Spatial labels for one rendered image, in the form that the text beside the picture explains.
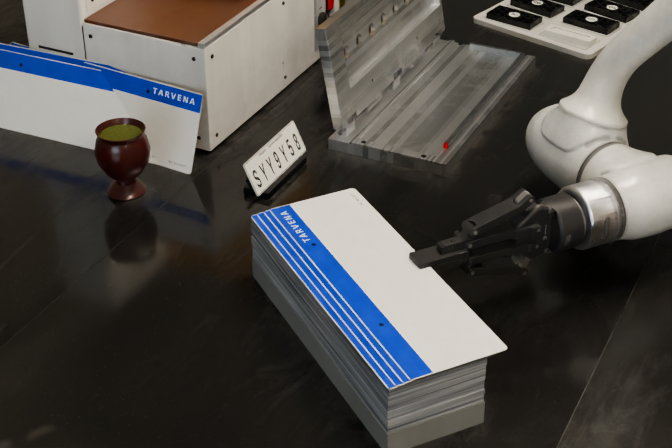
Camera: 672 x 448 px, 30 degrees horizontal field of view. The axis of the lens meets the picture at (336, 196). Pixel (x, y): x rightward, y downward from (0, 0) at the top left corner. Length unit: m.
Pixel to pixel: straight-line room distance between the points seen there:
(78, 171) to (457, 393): 0.82
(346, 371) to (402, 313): 0.10
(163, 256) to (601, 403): 0.65
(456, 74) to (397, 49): 0.13
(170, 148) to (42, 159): 0.21
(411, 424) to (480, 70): 0.97
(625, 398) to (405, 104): 0.77
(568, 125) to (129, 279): 0.66
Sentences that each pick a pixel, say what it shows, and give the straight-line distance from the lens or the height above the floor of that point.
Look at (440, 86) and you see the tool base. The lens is 2.22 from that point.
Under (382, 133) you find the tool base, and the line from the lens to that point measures 2.06.
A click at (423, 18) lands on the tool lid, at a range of 2.30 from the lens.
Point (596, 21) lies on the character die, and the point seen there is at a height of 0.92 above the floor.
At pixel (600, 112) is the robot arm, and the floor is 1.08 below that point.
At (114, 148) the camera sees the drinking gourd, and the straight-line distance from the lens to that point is 1.89.
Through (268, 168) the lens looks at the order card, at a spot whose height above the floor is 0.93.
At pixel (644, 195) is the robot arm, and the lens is 1.72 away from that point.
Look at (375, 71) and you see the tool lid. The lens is 2.12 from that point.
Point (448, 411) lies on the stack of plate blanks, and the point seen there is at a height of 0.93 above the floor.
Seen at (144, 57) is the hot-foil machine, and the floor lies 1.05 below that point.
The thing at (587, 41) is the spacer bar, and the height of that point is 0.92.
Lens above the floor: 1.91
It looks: 32 degrees down
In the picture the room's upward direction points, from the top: straight up
